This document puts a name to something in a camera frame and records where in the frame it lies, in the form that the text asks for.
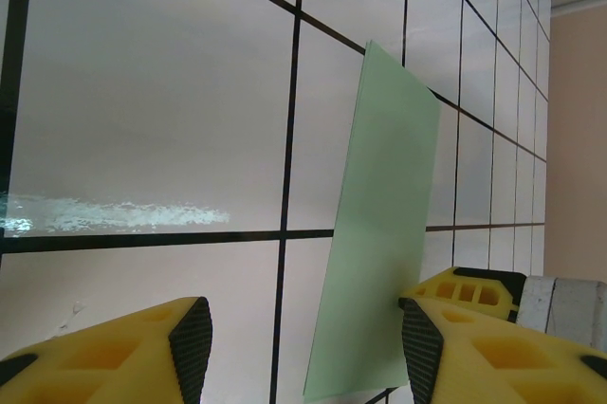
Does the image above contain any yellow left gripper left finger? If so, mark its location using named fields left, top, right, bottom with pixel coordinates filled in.
left=0, top=297, right=213, bottom=404

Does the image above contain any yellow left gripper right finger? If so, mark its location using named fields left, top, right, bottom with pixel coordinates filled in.
left=400, top=297, right=607, bottom=404

